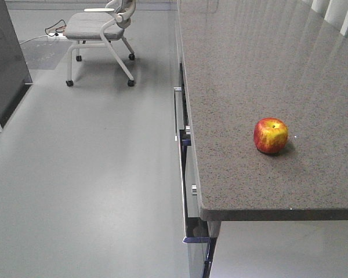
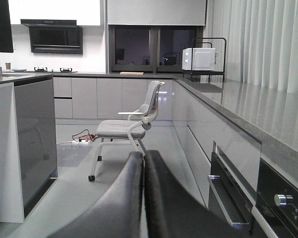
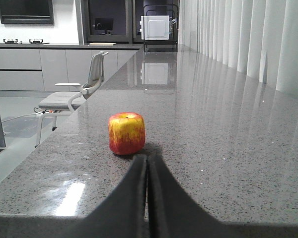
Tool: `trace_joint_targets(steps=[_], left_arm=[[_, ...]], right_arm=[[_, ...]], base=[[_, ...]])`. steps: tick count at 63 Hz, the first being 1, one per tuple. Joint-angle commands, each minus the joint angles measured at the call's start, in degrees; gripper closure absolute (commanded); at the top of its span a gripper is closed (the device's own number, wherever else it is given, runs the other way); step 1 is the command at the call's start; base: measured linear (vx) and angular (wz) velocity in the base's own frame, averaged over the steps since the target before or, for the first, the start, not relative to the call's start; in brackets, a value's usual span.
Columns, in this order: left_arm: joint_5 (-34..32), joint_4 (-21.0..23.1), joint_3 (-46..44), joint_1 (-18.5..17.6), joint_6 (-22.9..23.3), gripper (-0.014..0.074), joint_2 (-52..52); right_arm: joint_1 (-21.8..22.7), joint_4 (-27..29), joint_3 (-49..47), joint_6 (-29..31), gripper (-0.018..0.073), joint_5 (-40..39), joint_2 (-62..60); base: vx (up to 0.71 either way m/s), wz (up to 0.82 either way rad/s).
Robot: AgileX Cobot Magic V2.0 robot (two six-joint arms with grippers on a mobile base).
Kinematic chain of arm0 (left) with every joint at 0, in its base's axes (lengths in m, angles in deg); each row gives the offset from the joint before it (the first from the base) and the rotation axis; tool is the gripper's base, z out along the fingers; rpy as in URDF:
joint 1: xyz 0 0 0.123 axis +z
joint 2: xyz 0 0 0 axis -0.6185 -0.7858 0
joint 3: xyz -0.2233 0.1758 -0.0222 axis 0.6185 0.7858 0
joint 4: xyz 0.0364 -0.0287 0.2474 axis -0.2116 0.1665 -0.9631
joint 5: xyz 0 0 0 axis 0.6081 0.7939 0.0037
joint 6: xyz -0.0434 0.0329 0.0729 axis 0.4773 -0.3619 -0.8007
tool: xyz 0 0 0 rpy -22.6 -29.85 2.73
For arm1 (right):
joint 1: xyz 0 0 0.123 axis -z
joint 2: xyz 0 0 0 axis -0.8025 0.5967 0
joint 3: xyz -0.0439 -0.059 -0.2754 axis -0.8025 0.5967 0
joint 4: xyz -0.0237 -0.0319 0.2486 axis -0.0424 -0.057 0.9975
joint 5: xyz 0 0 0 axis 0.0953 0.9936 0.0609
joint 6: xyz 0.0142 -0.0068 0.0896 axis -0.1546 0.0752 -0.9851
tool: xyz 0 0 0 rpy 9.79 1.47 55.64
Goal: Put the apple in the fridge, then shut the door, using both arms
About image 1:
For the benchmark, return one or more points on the red yellow apple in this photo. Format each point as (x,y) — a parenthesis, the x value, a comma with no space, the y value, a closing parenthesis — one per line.
(270,135)

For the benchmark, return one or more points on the grey stone kitchen counter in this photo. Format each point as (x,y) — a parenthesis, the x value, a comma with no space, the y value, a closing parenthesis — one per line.
(282,214)

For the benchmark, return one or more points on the grey office chair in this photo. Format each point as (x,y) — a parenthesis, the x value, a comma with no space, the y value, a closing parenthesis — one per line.
(98,28)

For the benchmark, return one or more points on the dark grey cabinet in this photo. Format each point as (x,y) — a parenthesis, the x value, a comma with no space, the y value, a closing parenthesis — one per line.
(15,78)

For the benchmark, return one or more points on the white power strip with cables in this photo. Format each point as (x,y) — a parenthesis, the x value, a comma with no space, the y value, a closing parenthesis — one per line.
(56,30)

